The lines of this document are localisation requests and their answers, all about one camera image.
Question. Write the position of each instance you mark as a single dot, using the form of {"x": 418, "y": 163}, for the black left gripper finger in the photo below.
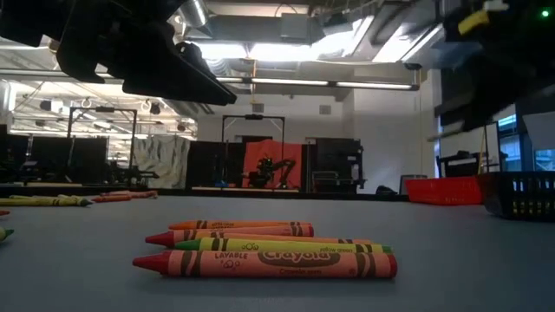
{"x": 152, "y": 65}
{"x": 191, "y": 52}

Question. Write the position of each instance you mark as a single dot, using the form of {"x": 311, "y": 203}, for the yellow green crayon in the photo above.
{"x": 43, "y": 202}
{"x": 282, "y": 246}
{"x": 5, "y": 234}
{"x": 30, "y": 196}

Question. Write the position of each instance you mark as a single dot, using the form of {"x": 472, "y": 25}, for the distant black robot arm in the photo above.
{"x": 269, "y": 171}

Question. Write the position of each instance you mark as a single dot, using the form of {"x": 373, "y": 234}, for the yellow label tag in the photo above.
{"x": 474, "y": 19}

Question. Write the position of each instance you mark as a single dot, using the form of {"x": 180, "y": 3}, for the white patterned cloth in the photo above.
{"x": 160, "y": 160}

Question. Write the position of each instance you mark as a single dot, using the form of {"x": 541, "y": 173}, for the whiteboard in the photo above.
{"x": 468, "y": 147}

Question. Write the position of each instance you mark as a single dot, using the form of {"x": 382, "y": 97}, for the black partition panel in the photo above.
{"x": 52, "y": 158}
{"x": 212, "y": 164}

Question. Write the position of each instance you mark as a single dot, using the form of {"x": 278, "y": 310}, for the fluorescent ceiling light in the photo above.
{"x": 303, "y": 81}

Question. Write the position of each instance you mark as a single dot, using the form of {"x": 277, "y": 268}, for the orange backdrop cloth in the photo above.
{"x": 273, "y": 149}

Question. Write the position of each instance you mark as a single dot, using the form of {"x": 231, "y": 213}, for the black plastic basket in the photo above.
{"x": 520, "y": 195}

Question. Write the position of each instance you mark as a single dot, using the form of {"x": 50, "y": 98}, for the red plastic basket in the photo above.
{"x": 442, "y": 190}

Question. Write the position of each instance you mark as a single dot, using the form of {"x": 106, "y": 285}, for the black cabinet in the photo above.
{"x": 329, "y": 149}

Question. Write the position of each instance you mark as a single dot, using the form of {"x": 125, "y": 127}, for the grey table mat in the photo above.
{"x": 455, "y": 260}

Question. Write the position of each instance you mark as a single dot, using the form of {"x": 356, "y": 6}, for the black metal frame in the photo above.
{"x": 104, "y": 109}

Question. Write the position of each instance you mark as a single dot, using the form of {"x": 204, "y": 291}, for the grey ceiling air duct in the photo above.
{"x": 260, "y": 28}

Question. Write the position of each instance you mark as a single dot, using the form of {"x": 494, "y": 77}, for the black gantry frame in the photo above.
{"x": 253, "y": 117}

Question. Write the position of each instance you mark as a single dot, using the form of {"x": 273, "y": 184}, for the black aluminium table frame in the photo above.
{"x": 173, "y": 191}

